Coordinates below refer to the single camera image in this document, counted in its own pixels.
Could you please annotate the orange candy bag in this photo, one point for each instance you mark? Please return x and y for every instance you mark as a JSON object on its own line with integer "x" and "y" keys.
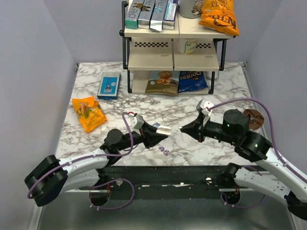
{"x": 89, "y": 113}

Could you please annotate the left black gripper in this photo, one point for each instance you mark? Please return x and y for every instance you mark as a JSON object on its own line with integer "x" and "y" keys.
{"x": 149, "y": 136}

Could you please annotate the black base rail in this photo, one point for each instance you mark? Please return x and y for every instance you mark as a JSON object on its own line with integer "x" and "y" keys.
{"x": 167, "y": 182}

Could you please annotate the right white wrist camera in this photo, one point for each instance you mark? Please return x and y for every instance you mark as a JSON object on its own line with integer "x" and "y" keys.
{"x": 204, "y": 109}

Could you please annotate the purple white box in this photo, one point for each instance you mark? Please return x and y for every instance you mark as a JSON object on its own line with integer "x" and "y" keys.
{"x": 169, "y": 21}

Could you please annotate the blue Doritos bag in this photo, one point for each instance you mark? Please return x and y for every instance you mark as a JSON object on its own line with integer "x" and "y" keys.
{"x": 191, "y": 81}

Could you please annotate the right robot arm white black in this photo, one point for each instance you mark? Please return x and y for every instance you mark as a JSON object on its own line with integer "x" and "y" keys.
{"x": 288, "y": 189}

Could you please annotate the gold brown snack bag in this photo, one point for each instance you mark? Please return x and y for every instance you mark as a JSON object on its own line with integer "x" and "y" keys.
{"x": 163, "y": 82}

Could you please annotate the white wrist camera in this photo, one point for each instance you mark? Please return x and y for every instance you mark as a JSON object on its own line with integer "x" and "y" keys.
{"x": 204, "y": 109}
{"x": 138, "y": 121}

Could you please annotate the grey printed mug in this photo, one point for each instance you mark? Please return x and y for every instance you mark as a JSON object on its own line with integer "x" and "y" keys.
{"x": 190, "y": 9}

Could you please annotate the beige black shelf rack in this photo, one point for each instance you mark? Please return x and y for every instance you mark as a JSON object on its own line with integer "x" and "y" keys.
{"x": 144, "y": 51}

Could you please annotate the blue razor box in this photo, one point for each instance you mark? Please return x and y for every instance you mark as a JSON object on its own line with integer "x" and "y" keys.
{"x": 109, "y": 86}

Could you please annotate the white yogurt cup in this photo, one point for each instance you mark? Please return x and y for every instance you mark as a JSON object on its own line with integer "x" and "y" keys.
{"x": 186, "y": 46}

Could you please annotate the silver blue RiO box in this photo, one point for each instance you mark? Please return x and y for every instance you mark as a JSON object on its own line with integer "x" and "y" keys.
{"x": 156, "y": 23}

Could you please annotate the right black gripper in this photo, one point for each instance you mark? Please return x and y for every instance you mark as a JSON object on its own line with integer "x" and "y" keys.
{"x": 194, "y": 127}

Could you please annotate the teal RiO box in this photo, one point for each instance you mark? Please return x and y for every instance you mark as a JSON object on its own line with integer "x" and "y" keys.
{"x": 131, "y": 20}

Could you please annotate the orange chips bag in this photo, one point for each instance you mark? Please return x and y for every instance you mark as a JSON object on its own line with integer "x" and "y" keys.
{"x": 220, "y": 16}

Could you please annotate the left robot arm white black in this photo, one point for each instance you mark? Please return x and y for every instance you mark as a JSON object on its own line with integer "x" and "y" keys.
{"x": 52, "y": 176}

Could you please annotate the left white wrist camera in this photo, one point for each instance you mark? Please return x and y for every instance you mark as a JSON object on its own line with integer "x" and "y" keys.
{"x": 138, "y": 121}

